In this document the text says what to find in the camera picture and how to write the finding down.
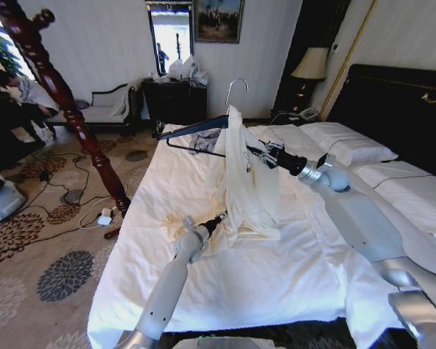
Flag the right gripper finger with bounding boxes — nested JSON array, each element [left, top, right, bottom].
[[243, 140, 285, 156], [256, 152, 277, 170]]

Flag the cream white shirt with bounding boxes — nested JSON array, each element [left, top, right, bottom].
[[159, 104, 283, 260]]

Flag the dark hanger with silver hook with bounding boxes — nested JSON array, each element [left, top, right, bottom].
[[156, 77, 250, 159]]

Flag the bed with white sheet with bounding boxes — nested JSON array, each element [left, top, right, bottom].
[[86, 121, 436, 349]]

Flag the small grey blue garment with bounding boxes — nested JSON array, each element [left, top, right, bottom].
[[187, 129, 222, 156]]

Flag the dark nightstand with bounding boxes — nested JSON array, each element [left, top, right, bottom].
[[270, 76, 327, 124]]

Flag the white pillow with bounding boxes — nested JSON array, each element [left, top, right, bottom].
[[299, 121, 400, 167]]

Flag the black dresser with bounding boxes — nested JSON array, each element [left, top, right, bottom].
[[141, 77, 209, 127]]

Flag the table lamp with cream shade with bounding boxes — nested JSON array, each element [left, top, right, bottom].
[[289, 46, 331, 110]]

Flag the white plastic bag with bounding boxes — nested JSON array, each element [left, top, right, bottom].
[[168, 57, 185, 79], [182, 55, 201, 79]]

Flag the black headboard with gold ornament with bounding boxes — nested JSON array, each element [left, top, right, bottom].
[[326, 63, 436, 182]]

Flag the white duvet with dark piping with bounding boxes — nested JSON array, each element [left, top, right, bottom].
[[350, 159, 436, 283]]

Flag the framed painting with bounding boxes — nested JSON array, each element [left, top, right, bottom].
[[193, 0, 246, 45]]

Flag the white cloth on chaise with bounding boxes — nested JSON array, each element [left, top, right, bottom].
[[110, 85, 132, 118]]

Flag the round grey floor disc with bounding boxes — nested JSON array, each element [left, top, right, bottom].
[[60, 188, 85, 206]]

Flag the dark chaise with white cushion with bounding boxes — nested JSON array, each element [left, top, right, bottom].
[[44, 82, 140, 138]]

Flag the red brown wooden coat stand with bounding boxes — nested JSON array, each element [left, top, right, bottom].
[[0, 0, 132, 241]]

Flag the white machine base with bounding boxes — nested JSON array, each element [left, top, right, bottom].
[[0, 170, 28, 225]]

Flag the green potted plant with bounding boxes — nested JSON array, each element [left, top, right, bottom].
[[0, 21, 23, 73]]

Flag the white floor cable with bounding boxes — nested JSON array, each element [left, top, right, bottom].
[[77, 198, 112, 230]]

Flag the dark framed wall mirror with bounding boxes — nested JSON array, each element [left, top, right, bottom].
[[145, 0, 195, 76]]

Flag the black floor cable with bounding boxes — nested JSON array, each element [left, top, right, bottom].
[[7, 148, 112, 244]]

